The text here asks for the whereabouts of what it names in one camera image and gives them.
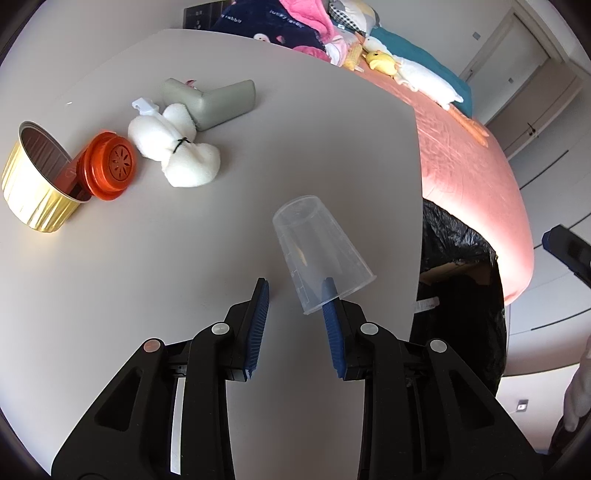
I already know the white goose plush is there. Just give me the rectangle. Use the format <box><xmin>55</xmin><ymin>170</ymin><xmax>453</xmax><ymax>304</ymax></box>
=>
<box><xmin>369</xmin><ymin>25</ymin><xmax>474</xmax><ymax>116</ymax></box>
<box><xmin>362</xmin><ymin>36</ymin><xmax>490</xmax><ymax>148</ymax></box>

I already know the bed with pink sheet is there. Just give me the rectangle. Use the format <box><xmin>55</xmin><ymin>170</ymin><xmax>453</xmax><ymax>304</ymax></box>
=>
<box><xmin>342</xmin><ymin>60</ymin><xmax>536</xmax><ymax>305</ymax></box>

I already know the pink fleece garment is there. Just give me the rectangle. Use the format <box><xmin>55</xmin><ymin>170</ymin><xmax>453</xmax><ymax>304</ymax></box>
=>
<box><xmin>281</xmin><ymin>0</ymin><xmax>335</xmax><ymax>42</ymax></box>

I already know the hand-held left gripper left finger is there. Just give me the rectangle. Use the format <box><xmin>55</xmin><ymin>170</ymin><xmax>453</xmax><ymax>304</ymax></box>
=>
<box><xmin>51</xmin><ymin>277</ymin><xmax>271</xmax><ymax>480</ymax></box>

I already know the orange plastic cap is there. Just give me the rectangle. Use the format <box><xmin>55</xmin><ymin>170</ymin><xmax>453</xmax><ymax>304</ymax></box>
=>
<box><xmin>69</xmin><ymin>130</ymin><xmax>139</xmax><ymax>203</ymax></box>

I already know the black trash bag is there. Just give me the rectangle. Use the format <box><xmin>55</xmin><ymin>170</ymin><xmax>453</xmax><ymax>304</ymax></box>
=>
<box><xmin>418</xmin><ymin>198</ymin><xmax>509</xmax><ymax>398</ymax></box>

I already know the yellow dotted bolster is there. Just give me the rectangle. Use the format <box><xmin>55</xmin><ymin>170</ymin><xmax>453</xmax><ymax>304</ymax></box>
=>
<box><xmin>342</xmin><ymin>44</ymin><xmax>365</xmax><ymax>72</ymax></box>

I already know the white door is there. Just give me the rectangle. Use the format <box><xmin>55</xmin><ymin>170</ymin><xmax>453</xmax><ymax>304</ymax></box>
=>
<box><xmin>485</xmin><ymin>76</ymin><xmax>583</xmax><ymax>160</ymax></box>

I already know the gold foil cup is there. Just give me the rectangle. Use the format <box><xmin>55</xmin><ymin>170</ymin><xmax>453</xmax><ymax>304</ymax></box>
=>
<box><xmin>0</xmin><ymin>121</ymin><xmax>93</xmax><ymax>234</ymax></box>

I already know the yellow duck plush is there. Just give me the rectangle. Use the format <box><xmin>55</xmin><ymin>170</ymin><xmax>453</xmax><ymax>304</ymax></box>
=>
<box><xmin>365</xmin><ymin>50</ymin><xmax>399</xmax><ymax>77</ymax></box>

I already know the clear plastic cup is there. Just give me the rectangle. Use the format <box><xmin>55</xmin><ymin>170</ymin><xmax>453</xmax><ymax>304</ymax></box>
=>
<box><xmin>271</xmin><ymin>195</ymin><xmax>377</xmax><ymax>316</ymax></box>

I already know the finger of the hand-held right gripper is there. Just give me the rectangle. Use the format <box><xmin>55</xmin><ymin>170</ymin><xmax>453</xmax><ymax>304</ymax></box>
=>
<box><xmin>542</xmin><ymin>224</ymin><xmax>591</xmax><ymax>288</ymax></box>

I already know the pink cat print blanket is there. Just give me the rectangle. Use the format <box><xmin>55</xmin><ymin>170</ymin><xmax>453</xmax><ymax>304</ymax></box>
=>
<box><xmin>293</xmin><ymin>39</ymin><xmax>345</xmax><ymax>65</ymax></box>

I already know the navy printed robe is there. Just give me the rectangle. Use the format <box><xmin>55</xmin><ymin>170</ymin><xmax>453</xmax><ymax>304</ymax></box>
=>
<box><xmin>210</xmin><ymin>0</ymin><xmax>333</xmax><ymax>61</ymax></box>

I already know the person's white fleece clothing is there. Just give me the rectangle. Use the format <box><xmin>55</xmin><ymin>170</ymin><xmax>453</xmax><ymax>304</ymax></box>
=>
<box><xmin>561</xmin><ymin>339</ymin><xmax>591</xmax><ymax>435</ymax></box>

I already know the grey plastic holder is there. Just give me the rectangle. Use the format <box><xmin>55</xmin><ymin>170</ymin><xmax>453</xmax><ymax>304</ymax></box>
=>
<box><xmin>161</xmin><ymin>78</ymin><xmax>256</xmax><ymax>131</ymax></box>

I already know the black wall socket panel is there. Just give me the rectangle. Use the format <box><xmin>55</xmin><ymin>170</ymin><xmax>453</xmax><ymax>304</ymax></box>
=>
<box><xmin>183</xmin><ymin>2</ymin><xmax>227</xmax><ymax>31</ymax></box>

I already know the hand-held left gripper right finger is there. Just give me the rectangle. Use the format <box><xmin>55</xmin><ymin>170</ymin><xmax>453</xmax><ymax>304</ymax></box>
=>
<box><xmin>321</xmin><ymin>276</ymin><xmax>541</xmax><ymax>480</ymax></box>

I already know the checkered pillow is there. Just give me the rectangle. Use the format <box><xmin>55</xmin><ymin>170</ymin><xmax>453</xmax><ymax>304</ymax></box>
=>
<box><xmin>329</xmin><ymin>0</ymin><xmax>384</xmax><ymax>33</ymax></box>

